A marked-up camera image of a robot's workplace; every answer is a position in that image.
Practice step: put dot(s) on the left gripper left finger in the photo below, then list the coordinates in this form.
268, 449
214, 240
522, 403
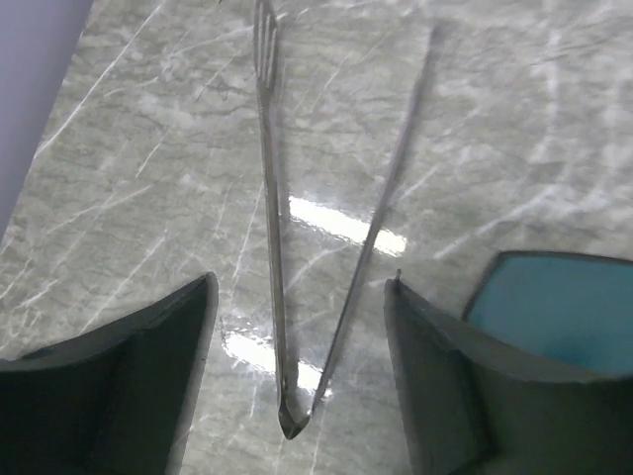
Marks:
115, 400

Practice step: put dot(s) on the steel slotted tongs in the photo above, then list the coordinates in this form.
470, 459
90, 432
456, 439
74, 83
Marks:
265, 43

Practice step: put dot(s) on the teal square plate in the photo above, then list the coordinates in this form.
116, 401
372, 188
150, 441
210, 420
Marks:
568, 306

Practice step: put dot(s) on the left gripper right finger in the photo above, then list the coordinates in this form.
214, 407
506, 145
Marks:
472, 404

